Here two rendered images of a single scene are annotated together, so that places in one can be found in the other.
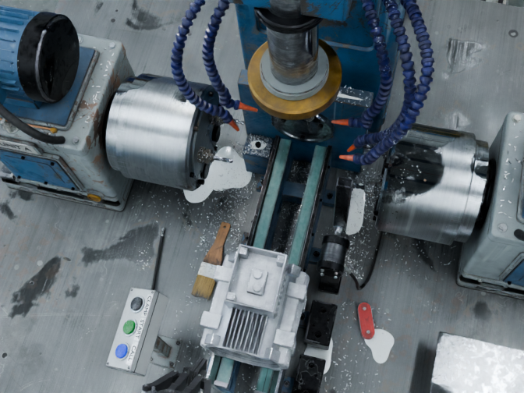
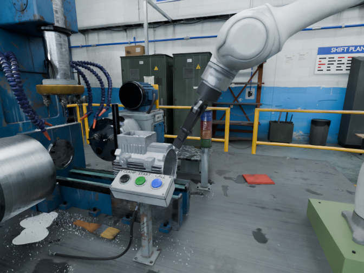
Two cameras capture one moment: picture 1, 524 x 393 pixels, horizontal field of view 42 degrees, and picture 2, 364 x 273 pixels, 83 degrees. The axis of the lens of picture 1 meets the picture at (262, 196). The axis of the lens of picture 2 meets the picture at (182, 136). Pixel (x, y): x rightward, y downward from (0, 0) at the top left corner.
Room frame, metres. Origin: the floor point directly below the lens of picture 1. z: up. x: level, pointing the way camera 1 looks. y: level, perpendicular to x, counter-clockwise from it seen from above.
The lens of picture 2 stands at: (0.28, 0.86, 1.32)
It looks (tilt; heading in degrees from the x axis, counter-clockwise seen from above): 13 degrees down; 264
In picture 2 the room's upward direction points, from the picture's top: straight up
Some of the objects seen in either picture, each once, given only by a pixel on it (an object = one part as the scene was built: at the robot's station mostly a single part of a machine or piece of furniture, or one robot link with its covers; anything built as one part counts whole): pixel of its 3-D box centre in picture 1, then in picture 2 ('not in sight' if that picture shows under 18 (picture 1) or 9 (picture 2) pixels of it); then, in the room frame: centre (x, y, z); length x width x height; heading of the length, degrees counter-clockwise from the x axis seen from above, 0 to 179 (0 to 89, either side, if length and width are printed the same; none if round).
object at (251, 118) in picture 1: (308, 111); (52, 161); (0.81, -0.15, 0.97); 0.30 x 0.11 x 0.34; 66
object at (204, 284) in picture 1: (213, 260); (95, 228); (0.54, 0.15, 0.80); 0.21 x 0.05 x 0.01; 153
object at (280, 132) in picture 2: not in sight; (280, 126); (-2.63, -3.84, 0.41); 0.52 x 0.47 x 0.82; 157
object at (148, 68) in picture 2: not in sight; (148, 103); (0.55, -3.73, 0.99); 1.02 x 0.49 x 1.98; 157
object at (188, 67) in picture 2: not in sight; (193, 105); (-0.37, -3.33, 0.98); 0.72 x 0.49 x 1.96; 157
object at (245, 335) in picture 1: (255, 311); (147, 164); (0.34, 0.06, 1.02); 0.20 x 0.19 x 0.19; 156
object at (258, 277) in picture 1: (256, 281); (137, 142); (0.37, 0.04, 1.11); 0.12 x 0.11 x 0.07; 156
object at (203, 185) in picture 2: not in sight; (205, 150); (0.05, -0.15, 1.01); 0.08 x 0.08 x 0.42; 66
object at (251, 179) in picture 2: not in sight; (258, 179); (-0.28, -0.21, 0.80); 0.15 x 0.12 x 0.01; 175
